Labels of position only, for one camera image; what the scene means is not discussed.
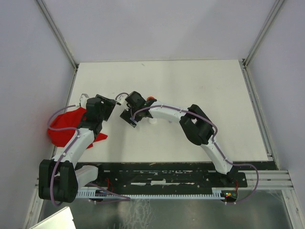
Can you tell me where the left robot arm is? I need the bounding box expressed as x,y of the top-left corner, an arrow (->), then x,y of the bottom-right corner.
39,94 -> 117,206

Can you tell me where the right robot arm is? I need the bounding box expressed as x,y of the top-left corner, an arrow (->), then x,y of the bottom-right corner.
115,91 -> 238,187

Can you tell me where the white earbud charging case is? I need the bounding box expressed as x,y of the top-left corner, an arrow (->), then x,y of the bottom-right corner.
149,119 -> 157,125

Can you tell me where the red cloth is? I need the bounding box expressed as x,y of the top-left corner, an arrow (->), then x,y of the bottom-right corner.
46,107 -> 108,150

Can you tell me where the white box corner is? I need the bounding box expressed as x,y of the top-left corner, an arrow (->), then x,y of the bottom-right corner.
31,207 -> 76,229

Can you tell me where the circuit board with leds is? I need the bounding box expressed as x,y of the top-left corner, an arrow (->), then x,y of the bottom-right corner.
223,190 -> 238,203

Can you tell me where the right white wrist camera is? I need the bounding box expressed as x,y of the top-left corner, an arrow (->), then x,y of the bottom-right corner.
116,94 -> 127,105

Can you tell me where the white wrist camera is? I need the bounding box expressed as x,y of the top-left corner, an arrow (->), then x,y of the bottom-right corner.
76,94 -> 90,109
116,94 -> 127,105

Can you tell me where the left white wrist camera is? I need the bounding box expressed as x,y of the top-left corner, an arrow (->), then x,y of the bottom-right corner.
76,94 -> 90,109

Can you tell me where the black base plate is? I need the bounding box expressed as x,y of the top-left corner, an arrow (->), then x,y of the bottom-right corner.
93,162 -> 248,195

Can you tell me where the left aluminium corner post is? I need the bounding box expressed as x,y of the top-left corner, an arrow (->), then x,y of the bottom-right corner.
35,0 -> 78,69

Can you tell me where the aluminium corner post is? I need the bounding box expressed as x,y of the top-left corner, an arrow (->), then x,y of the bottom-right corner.
35,0 -> 78,69
243,0 -> 286,68

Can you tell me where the right aluminium corner post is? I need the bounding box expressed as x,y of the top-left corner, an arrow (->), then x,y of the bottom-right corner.
243,0 -> 286,68

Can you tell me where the white slotted cable duct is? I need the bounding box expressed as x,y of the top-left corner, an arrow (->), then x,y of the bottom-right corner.
76,187 -> 224,200

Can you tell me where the aluminium frame rail front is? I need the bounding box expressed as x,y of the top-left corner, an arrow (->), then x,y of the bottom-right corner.
34,169 -> 294,189

